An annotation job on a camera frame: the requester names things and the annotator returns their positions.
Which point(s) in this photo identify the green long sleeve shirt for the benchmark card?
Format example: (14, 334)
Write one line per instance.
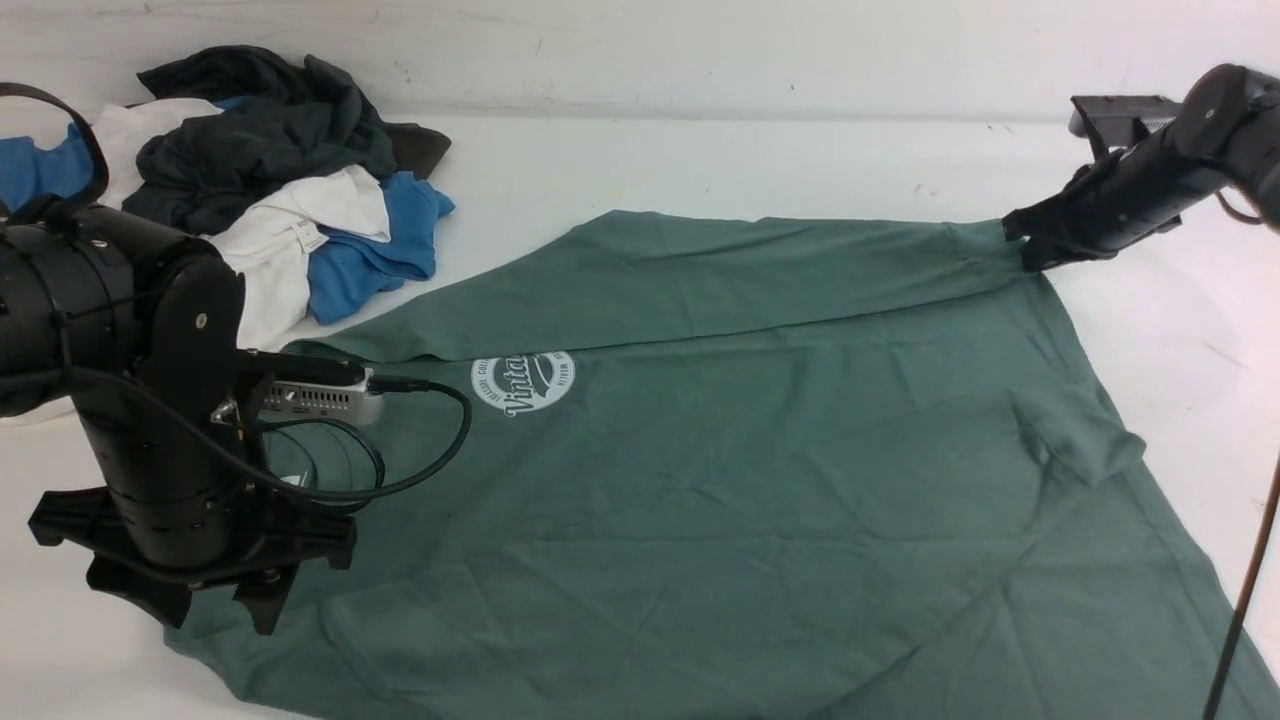
(785, 469)

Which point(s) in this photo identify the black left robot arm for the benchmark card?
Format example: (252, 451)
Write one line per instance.
(137, 325)

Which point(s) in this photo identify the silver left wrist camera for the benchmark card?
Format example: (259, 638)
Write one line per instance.
(356, 405)

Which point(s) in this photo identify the dark grey garment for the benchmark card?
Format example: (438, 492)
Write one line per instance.
(285, 122)

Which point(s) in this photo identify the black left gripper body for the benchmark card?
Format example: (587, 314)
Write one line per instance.
(199, 541)

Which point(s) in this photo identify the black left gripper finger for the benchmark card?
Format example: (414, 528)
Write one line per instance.
(263, 596)
(165, 602)

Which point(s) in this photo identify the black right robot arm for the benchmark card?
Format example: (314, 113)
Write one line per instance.
(1153, 158)

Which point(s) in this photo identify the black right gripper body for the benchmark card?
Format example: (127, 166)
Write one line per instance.
(1061, 218)

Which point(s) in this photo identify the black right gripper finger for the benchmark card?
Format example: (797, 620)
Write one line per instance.
(1038, 256)

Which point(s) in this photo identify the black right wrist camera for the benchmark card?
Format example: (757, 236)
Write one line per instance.
(1110, 122)

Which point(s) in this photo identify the blue garment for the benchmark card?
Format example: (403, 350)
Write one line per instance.
(346, 271)

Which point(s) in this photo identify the dark brown garment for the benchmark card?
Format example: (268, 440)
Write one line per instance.
(417, 150)

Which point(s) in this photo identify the white garment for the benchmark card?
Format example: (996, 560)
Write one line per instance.
(270, 245)

